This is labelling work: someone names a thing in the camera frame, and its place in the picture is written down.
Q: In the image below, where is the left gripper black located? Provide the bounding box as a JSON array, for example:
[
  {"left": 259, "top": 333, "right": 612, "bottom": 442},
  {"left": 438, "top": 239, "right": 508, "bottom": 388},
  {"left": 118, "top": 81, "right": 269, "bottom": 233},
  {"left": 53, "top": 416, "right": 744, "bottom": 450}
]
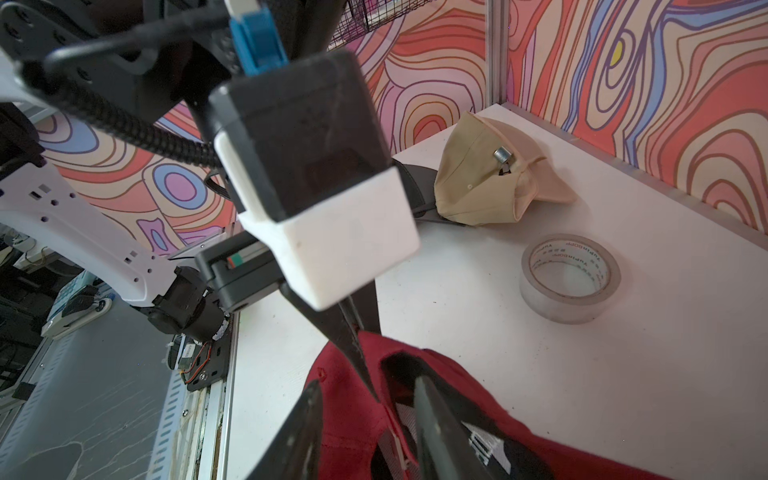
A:
[{"left": 195, "top": 231, "right": 381, "bottom": 400}]

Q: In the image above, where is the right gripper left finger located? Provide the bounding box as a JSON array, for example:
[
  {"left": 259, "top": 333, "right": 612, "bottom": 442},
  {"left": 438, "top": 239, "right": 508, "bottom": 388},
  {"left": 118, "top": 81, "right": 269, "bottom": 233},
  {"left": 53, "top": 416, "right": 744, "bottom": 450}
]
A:
[{"left": 247, "top": 380, "right": 323, "bottom": 480}]

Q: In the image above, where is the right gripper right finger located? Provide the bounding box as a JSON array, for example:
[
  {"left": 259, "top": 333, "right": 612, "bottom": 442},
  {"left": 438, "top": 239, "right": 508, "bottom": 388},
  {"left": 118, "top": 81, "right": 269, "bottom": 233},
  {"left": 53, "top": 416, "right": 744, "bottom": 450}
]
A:
[{"left": 414, "top": 376, "right": 491, "bottom": 480}]

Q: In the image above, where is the dark red cap front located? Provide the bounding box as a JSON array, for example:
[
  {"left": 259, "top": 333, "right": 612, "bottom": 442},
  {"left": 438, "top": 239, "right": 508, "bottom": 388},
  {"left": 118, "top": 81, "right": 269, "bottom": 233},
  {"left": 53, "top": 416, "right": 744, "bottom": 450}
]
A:
[{"left": 307, "top": 332, "right": 654, "bottom": 479}]

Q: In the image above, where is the dark grey cap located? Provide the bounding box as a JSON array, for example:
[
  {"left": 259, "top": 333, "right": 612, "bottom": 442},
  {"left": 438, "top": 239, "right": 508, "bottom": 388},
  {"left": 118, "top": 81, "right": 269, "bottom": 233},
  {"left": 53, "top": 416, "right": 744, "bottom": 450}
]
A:
[{"left": 393, "top": 159, "right": 461, "bottom": 226}]

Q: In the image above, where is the beige cap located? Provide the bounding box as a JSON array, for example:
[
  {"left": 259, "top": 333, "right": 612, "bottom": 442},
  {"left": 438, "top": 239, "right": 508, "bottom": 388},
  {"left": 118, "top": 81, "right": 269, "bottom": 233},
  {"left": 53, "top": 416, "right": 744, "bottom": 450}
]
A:
[{"left": 434, "top": 113, "right": 578, "bottom": 226}]

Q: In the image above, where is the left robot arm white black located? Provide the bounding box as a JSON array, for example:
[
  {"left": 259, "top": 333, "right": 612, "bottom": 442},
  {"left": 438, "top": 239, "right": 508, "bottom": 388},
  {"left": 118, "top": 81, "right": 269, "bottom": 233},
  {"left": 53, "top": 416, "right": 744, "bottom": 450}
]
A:
[{"left": 1, "top": 1, "right": 287, "bottom": 391}]

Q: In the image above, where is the clear tape roll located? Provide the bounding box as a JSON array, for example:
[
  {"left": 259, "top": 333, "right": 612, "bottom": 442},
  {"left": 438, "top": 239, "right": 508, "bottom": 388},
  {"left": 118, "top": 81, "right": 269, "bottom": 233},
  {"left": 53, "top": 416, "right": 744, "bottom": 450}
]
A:
[{"left": 519, "top": 233, "right": 622, "bottom": 325}]

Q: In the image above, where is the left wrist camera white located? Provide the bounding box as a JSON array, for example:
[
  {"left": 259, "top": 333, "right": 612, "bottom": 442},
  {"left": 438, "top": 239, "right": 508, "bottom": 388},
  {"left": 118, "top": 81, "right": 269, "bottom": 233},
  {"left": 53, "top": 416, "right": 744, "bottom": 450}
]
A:
[{"left": 209, "top": 49, "right": 420, "bottom": 311}]

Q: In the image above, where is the black wire basket back wall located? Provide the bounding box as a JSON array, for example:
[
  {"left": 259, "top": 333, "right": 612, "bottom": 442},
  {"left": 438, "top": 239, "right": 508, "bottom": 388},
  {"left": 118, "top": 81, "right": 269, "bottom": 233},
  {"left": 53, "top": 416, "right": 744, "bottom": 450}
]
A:
[{"left": 329, "top": 0, "right": 430, "bottom": 50}]

